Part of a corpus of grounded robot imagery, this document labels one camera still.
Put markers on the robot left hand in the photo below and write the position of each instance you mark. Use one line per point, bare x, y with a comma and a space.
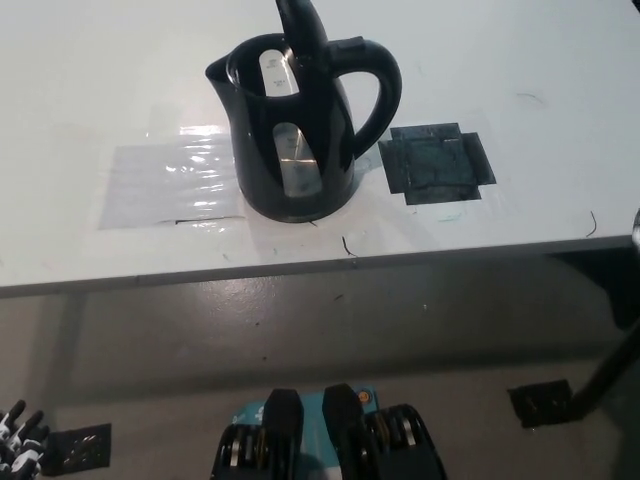
22, 445

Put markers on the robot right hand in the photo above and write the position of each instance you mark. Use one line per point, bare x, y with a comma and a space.
636, 227

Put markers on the black electric kettle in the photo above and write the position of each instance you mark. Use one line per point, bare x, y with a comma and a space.
295, 125

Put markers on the black desk leg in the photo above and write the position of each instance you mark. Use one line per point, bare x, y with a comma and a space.
607, 367

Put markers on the black tape patch on desk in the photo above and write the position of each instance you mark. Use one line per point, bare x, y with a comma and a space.
435, 165

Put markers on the robot torso black teal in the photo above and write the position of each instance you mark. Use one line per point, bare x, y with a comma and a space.
345, 440

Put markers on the clear tape sheet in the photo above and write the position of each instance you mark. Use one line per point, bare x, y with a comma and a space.
165, 185

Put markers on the black desk frame beam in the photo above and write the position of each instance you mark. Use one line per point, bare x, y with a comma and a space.
595, 285

